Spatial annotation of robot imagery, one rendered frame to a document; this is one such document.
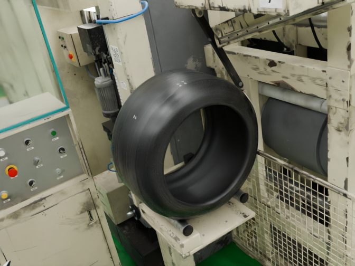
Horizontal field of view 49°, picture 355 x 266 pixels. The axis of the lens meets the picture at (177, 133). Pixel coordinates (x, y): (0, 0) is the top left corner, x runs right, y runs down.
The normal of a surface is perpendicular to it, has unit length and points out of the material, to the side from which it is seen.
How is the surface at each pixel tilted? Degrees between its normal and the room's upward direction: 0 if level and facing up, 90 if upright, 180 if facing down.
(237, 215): 0
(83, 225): 90
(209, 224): 0
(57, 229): 90
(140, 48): 90
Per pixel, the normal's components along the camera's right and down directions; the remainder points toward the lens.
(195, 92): 0.22, -0.44
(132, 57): 0.53, 0.29
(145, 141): -0.22, 0.06
